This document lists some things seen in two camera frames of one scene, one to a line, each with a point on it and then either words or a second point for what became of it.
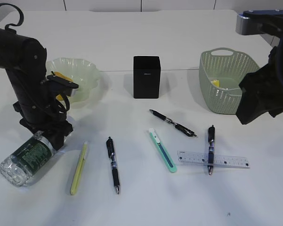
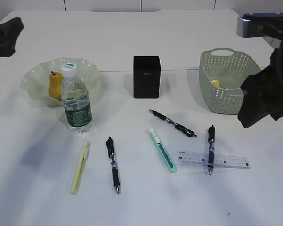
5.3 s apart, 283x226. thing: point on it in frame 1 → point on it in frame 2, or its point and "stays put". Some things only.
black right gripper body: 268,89 stays put
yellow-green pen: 79,169 stays put
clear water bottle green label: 17,169 → 76,101
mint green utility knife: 159,146 stays put
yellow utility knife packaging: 216,83 stays put
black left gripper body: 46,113 → 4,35
